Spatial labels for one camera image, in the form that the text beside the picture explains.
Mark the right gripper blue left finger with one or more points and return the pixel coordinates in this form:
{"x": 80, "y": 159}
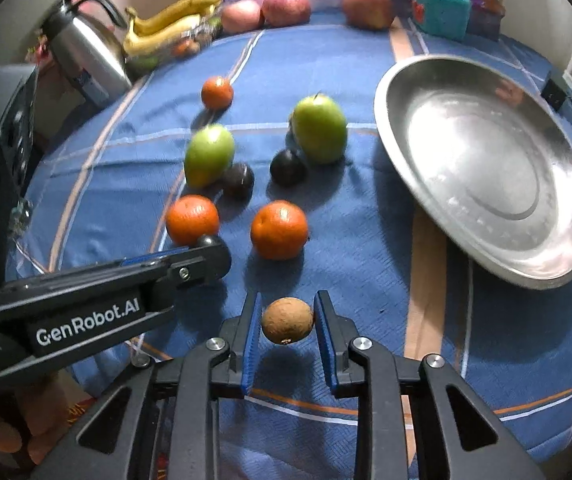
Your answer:
{"x": 251, "y": 352}

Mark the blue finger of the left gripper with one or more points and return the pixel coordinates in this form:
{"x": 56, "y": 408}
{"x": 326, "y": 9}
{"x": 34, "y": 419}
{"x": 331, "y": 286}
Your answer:
{"x": 153, "y": 256}

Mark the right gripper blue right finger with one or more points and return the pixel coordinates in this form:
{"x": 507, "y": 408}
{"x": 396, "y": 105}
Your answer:
{"x": 325, "y": 320}

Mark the brown longan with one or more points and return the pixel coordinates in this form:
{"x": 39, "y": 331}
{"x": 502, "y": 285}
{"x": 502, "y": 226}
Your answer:
{"x": 287, "y": 320}

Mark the large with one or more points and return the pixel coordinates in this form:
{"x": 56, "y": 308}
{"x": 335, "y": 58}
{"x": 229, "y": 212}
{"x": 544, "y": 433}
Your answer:
{"x": 191, "y": 217}

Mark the dark plum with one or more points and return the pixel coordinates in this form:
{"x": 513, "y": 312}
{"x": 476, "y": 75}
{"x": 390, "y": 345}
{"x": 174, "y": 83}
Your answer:
{"x": 238, "y": 181}
{"x": 287, "y": 169}
{"x": 208, "y": 240}

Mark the green mango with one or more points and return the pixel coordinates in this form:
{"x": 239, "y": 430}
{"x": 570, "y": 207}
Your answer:
{"x": 209, "y": 154}

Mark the small orange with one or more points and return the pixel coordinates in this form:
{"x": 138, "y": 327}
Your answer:
{"x": 217, "y": 93}

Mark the green apple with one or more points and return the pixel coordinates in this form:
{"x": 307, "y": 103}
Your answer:
{"x": 320, "y": 129}

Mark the person's hand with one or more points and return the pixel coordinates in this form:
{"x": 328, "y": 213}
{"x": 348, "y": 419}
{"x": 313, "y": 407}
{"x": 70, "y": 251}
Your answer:
{"x": 44, "y": 408}

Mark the blue plaid tablecloth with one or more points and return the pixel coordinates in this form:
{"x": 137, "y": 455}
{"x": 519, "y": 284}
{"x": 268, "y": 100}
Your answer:
{"x": 102, "y": 193}

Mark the stainless steel thermos jug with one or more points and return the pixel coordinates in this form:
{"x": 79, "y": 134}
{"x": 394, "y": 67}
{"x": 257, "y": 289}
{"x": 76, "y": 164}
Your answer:
{"x": 87, "y": 51}

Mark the pink artificial flower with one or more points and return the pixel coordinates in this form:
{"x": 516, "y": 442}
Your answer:
{"x": 39, "y": 54}

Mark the yellow banana bunch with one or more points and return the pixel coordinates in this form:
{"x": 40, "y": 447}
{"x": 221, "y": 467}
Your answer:
{"x": 171, "y": 20}

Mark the silver metal plate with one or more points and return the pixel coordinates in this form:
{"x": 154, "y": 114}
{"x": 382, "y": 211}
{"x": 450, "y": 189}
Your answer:
{"x": 486, "y": 160}

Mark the pale red apple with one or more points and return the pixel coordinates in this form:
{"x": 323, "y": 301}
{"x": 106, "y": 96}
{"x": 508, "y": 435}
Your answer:
{"x": 241, "y": 16}

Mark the dark red apple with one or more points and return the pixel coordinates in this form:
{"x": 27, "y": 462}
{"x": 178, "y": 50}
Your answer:
{"x": 284, "y": 13}

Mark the brownish red apple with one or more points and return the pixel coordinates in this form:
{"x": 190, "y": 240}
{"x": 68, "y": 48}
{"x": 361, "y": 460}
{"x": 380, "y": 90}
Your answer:
{"x": 368, "y": 14}

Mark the small black box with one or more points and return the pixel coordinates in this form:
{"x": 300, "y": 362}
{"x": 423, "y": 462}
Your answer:
{"x": 555, "y": 90}

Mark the teal box with heart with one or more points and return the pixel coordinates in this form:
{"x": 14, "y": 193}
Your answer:
{"x": 443, "y": 18}

